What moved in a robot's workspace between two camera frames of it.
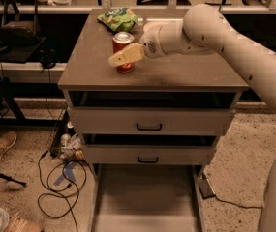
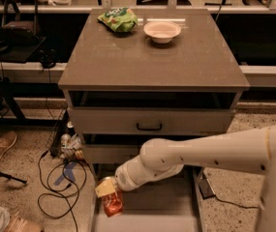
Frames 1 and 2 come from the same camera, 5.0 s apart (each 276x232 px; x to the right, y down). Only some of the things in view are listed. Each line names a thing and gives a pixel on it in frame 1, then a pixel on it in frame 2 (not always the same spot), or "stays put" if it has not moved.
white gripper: (149, 43) -> (127, 178)
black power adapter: (205, 188) stays put
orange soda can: (122, 40) -> (113, 202)
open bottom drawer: (147, 198) stays put
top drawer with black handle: (150, 121) stays put
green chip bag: (119, 19) stays put
